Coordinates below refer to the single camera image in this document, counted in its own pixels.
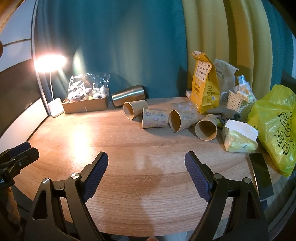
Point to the brown cardboard box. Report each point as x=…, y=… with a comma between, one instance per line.
x=78, y=102

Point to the yellow plastic shopping bag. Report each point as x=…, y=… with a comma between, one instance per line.
x=274, y=118

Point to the clear bag of toys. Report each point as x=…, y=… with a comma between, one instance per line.
x=88, y=86

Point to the yellow curtain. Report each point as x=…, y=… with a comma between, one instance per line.
x=236, y=32

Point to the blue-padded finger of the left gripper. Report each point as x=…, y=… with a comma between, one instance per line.
x=18, y=147

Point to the black flat phone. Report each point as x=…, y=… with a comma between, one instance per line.
x=262, y=177

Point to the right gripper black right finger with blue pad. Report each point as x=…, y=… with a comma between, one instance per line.
x=246, y=220

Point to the plain brown paper cup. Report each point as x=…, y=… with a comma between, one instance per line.
x=134, y=109

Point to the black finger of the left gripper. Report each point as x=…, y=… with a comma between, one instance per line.
x=12, y=166

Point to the grey paper bag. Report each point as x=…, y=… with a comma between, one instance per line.
x=226, y=78

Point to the white woven basket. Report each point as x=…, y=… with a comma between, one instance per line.
x=241, y=99

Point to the stainless steel tumbler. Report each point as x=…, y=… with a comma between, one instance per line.
x=133, y=93

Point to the yellow paper snack bag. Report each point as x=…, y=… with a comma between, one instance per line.
x=205, y=85

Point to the teal curtain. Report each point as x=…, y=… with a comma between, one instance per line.
x=136, y=42

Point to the patterned paper cup lying sideways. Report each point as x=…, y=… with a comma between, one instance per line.
x=152, y=118

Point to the tissue pack white top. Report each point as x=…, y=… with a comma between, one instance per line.
x=239, y=137

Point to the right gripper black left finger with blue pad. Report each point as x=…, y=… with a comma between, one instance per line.
x=46, y=220

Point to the brown paper cup rightmost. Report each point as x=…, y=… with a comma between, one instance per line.
x=207, y=128

